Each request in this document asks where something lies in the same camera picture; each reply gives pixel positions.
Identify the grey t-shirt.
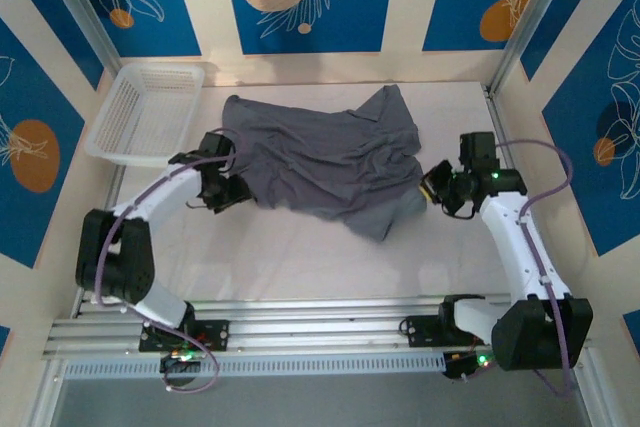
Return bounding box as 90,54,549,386
219,84,430,244

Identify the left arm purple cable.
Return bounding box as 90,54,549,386
94,127,239,393

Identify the grey slotted cable duct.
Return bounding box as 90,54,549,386
63,351,449,382

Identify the right aluminium frame post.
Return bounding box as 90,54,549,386
488,0,584,98

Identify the white plastic mesh basket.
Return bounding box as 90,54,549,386
83,62,206,169

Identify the right gripper thin black cable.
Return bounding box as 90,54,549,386
442,199,475,221

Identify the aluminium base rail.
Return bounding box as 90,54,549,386
42,296,596,363

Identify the right aluminium table side rail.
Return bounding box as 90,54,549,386
482,81,571,308

